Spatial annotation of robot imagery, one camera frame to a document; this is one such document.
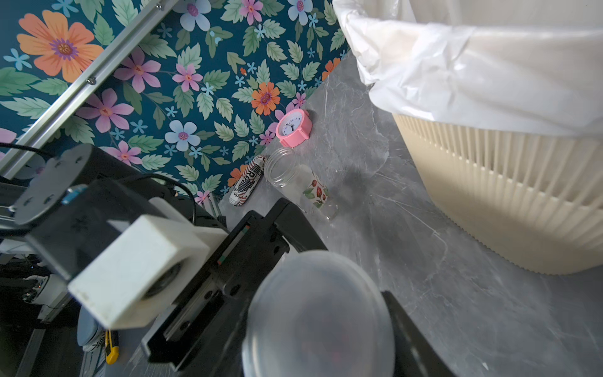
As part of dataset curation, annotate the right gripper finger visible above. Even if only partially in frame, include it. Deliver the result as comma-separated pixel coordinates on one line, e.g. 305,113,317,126
382,292,455,377

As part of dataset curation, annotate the clear jar with flower tea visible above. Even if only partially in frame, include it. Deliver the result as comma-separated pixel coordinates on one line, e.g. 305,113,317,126
264,147,338,221

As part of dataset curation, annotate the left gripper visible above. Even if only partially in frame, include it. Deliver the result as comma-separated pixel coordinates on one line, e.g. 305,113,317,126
141,198,326,372

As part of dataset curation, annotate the yellow utility knife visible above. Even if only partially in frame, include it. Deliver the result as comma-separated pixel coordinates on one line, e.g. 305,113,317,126
104,330,119,365

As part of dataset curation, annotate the pink alarm clock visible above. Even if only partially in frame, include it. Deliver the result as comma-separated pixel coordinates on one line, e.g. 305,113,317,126
276,108,312,149

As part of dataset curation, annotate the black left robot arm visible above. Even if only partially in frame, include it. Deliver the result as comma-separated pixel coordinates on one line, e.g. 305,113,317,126
1,145,324,376

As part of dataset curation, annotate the cream ribbed trash bin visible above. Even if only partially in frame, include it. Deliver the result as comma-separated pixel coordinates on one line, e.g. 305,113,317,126
394,115,602,275

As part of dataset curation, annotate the white plastic bin liner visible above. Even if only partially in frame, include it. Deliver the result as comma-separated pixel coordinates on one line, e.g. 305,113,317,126
333,1,602,138

